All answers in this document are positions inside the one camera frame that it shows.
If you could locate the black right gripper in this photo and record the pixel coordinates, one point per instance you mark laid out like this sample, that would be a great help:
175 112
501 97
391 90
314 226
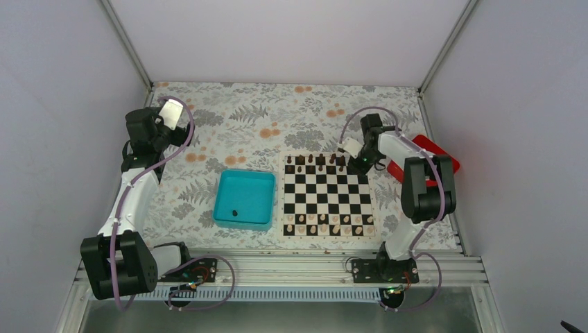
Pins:
360 168

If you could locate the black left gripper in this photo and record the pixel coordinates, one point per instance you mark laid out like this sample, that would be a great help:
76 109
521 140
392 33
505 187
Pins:
179 139

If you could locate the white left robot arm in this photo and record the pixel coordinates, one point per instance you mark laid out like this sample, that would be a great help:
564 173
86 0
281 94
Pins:
117 260

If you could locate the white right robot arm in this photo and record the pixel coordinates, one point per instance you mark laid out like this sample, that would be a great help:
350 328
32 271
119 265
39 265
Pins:
426 174

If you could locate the red plastic box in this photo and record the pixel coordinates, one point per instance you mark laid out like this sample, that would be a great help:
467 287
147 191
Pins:
423 142

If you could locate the black white chessboard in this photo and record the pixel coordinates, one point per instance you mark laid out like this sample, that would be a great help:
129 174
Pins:
322 193

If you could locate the floral patterned table mat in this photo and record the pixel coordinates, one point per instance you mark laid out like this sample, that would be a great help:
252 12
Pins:
247 126

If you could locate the teal plastic tray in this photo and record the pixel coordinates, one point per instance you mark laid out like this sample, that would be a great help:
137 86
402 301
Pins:
251 194

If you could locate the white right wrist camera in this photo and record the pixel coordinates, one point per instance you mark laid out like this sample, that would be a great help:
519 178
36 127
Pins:
351 147

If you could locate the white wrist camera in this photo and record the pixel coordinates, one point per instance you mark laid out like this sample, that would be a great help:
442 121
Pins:
351 147
170 113

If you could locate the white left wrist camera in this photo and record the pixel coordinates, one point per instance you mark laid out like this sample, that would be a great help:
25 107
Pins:
170 113

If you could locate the aluminium left corner post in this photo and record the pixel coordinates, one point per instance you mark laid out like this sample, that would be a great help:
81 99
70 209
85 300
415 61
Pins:
124 38

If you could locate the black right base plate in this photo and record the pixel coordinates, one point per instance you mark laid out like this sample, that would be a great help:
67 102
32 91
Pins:
366 271

